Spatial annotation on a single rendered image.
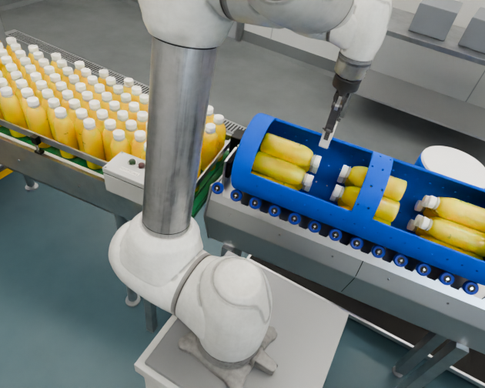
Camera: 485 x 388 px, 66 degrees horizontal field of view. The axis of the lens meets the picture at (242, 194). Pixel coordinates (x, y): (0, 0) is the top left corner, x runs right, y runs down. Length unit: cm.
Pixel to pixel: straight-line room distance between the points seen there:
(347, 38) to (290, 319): 73
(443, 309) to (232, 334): 88
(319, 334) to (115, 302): 141
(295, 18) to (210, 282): 48
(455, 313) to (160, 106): 119
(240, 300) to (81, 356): 147
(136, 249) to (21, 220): 196
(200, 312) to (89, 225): 186
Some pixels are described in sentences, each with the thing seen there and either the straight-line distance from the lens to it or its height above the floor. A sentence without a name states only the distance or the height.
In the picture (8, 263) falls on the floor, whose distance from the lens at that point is 251.
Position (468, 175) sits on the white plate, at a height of 104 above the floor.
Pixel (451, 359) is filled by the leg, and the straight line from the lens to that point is 179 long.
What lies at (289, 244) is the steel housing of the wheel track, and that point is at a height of 86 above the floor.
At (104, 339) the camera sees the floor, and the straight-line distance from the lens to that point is 212.
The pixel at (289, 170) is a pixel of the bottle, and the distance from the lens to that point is 123.
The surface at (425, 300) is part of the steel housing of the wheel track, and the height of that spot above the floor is 86.
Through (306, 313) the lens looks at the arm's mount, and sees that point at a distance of 105.
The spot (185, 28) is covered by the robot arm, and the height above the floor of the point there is 170.
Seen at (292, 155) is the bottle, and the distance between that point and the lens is 124.
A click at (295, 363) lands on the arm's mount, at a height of 102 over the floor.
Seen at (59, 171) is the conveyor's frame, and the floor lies 85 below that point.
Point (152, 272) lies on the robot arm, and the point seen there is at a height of 124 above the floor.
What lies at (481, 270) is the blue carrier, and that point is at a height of 109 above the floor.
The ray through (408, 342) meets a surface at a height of 15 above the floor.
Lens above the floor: 190
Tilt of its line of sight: 44 degrees down
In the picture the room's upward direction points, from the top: 10 degrees clockwise
